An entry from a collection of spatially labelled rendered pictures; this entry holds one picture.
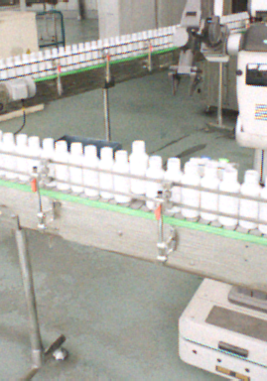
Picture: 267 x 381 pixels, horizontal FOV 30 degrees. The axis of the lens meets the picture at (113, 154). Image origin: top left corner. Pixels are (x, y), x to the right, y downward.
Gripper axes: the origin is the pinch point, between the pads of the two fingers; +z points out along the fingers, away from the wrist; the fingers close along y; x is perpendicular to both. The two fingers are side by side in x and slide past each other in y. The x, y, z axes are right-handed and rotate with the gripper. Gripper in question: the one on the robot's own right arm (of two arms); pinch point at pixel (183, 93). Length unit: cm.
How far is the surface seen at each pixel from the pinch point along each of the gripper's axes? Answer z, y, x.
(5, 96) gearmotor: 2, -149, 63
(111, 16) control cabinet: -167, -349, 452
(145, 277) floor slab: 95, -53, 98
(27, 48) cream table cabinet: -76, -337, 273
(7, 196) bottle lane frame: 46, -52, -24
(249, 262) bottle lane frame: 48, 36, -17
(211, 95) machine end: -47, -136, 363
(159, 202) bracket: 35.4, 12.4, -30.9
